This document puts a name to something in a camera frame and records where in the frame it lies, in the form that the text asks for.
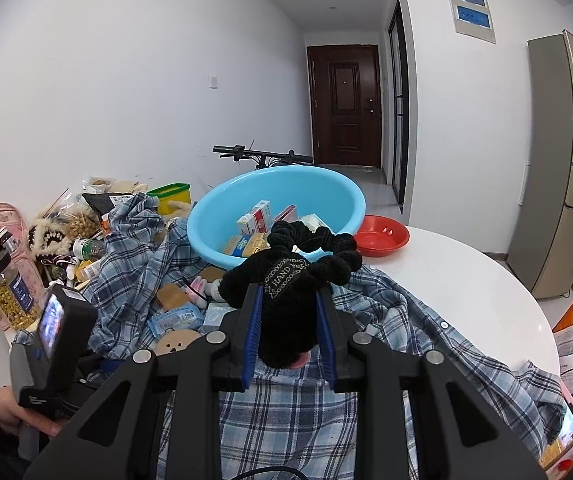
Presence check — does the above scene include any black plush toy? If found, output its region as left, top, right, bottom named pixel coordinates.
left=216, top=220, right=365, bottom=368

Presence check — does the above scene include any black cable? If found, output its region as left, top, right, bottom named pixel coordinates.
left=219, top=467, right=317, bottom=480

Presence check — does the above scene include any green and yellow box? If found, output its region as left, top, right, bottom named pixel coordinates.
left=146, top=182, right=190, bottom=216

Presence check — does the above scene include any beige refrigerator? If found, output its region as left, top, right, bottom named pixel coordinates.
left=507, top=30, right=573, bottom=301

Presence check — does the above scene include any dark brown door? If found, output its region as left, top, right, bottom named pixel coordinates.
left=307, top=44, right=383, bottom=169

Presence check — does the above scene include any grey-blue cardboard box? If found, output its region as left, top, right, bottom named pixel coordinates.
left=201, top=302, right=240, bottom=333

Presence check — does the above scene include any wall electrical panel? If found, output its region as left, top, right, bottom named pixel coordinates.
left=443, top=0, right=496, bottom=44

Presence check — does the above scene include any blue plastic basin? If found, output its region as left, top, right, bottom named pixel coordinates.
left=186, top=167, right=367, bottom=271

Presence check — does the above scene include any white flat box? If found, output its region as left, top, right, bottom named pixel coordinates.
left=299, top=214, right=335, bottom=235

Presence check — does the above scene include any brown cardboard piece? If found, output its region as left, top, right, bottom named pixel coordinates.
left=156, top=283, right=190, bottom=312

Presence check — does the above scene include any small white bunny toy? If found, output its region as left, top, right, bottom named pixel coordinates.
left=186, top=279, right=224, bottom=306

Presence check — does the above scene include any black and cream fuzzy hat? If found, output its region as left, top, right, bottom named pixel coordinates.
left=27, top=215, right=74, bottom=266

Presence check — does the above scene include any blue barcode tissue pack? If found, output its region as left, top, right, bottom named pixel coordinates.
left=147, top=305, right=203, bottom=338

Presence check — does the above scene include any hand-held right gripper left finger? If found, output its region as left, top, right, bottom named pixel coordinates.
left=22, top=282, right=262, bottom=480

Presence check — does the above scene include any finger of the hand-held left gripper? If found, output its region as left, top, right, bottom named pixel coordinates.
left=77, top=352, right=127, bottom=401

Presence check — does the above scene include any person's left hand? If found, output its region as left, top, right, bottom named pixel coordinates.
left=0, top=389, right=70, bottom=436

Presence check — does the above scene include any pink and white toy tablet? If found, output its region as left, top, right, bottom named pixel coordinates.
left=537, top=375, right=573, bottom=471

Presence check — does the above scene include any red plastic bowl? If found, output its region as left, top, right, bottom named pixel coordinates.
left=354, top=215, right=411, bottom=258

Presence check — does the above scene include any clear bag of nuts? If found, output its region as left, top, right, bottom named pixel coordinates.
left=41, top=187, right=104, bottom=241

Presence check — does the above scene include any black framed glass door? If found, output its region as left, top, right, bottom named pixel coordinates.
left=387, top=0, right=411, bottom=206

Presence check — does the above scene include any red and white carton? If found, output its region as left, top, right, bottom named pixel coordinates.
left=236, top=200, right=273, bottom=236

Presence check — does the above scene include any tan round silicone case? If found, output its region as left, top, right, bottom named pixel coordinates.
left=155, top=329, right=202, bottom=357

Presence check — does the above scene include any blue label jar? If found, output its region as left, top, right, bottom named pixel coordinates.
left=0, top=249, right=36, bottom=332

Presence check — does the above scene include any blue plaid shirt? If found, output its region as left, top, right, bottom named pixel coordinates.
left=14, top=192, right=567, bottom=480

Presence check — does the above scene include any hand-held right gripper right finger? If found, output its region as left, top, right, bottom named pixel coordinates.
left=315, top=287, right=550, bottom=480

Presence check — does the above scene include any green label plastic bottle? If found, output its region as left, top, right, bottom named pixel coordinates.
left=71, top=237, right=107, bottom=262

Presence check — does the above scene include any black foil packet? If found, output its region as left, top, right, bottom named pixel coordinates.
left=81, top=192, right=132, bottom=221

